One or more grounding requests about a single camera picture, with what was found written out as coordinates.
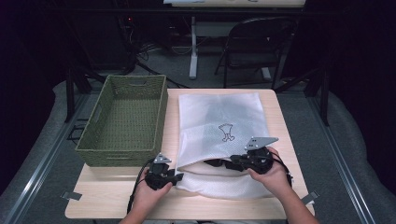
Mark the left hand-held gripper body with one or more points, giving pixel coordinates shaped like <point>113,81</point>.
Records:
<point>157,177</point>

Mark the green woven basket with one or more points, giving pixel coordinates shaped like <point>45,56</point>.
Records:
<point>124,124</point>

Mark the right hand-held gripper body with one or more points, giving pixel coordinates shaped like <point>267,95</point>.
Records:
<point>260,160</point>

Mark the person's left hand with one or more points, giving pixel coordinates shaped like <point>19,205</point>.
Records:
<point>146,199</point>

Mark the black folding chair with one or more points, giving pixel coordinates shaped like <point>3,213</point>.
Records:
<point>261,31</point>

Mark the white mesh laundry bag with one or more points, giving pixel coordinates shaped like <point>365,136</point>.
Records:
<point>202,112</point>

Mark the person's right hand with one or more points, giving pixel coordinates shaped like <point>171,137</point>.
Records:
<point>275,182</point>

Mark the white-legged desk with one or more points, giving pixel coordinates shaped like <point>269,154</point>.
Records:
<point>193,46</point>

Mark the black garment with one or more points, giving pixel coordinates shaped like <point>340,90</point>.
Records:
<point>214,162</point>

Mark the black metal stand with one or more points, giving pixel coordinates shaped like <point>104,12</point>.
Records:
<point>70,93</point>
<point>324,99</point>

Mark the metal table clip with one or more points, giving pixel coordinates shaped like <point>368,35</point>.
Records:
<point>311,197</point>
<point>71,196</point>

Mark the aluminium floor rail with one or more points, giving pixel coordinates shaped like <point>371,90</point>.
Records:
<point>49,158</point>
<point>347,174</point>

